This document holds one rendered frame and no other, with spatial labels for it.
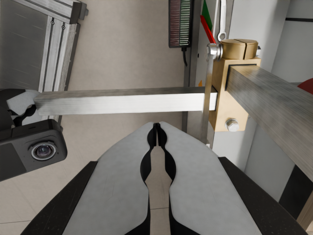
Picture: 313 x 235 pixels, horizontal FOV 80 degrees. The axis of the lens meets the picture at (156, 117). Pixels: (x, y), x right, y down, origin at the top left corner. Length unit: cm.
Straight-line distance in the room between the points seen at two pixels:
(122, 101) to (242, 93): 17
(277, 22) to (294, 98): 41
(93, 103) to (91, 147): 121
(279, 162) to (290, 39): 30
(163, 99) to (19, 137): 18
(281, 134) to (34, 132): 22
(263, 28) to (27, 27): 92
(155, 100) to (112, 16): 89
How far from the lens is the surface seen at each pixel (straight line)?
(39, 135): 22
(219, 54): 29
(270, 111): 19
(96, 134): 142
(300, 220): 56
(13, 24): 110
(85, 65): 122
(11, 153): 23
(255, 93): 22
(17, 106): 32
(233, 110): 31
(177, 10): 43
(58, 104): 33
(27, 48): 109
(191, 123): 50
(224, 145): 68
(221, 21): 44
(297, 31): 55
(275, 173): 62
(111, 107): 30
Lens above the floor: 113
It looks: 61 degrees down
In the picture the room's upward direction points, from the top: 178 degrees clockwise
